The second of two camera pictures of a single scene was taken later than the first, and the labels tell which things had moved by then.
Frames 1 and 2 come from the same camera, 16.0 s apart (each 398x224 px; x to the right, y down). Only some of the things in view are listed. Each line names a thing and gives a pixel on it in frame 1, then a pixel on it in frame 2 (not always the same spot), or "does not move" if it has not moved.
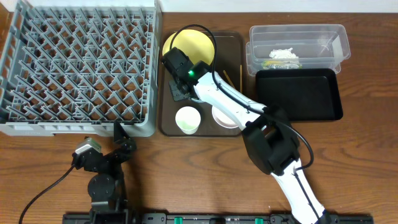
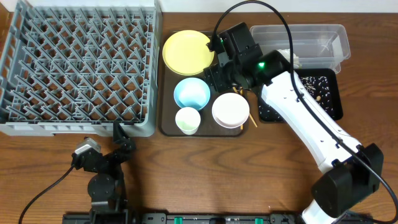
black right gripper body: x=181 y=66 to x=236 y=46
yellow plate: x=196 y=45 does not move
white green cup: x=188 y=119 does not move
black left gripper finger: x=119 y=132 does not move
